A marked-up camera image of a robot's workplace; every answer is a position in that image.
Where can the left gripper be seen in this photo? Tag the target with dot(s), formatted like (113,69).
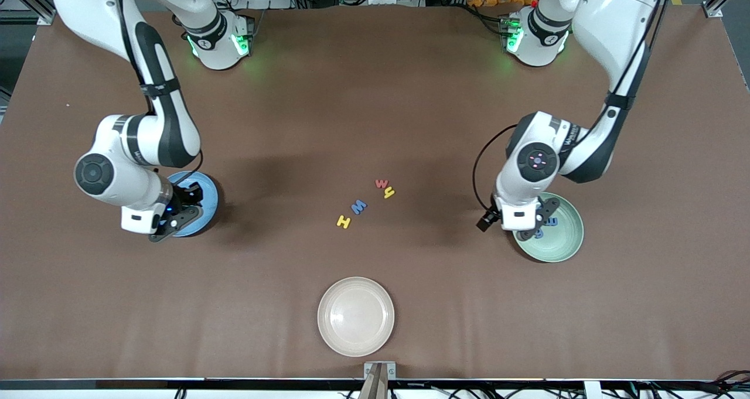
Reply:
(487,219)

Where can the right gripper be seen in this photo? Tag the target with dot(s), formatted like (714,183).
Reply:
(186,198)

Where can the blue lowercase m foam letter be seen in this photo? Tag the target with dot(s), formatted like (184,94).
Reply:
(552,222)

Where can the yellow lowercase h foam letter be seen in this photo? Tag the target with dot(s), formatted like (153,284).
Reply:
(388,193)

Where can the blue uppercase W foam letter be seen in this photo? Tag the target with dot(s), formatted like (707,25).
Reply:
(358,206)

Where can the yellow uppercase H foam letter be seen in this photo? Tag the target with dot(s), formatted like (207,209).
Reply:
(343,222)

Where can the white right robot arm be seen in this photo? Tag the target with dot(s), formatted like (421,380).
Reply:
(88,12)

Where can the blue plate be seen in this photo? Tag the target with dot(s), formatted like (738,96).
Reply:
(207,197)

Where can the green plate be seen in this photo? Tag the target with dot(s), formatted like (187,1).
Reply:
(565,242)

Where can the red lowercase w foam letter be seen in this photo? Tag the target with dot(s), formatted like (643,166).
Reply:
(382,183)

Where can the cream plate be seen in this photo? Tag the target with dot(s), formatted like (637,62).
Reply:
(355,316)

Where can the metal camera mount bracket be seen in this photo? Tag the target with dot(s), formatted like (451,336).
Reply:
(379,381)

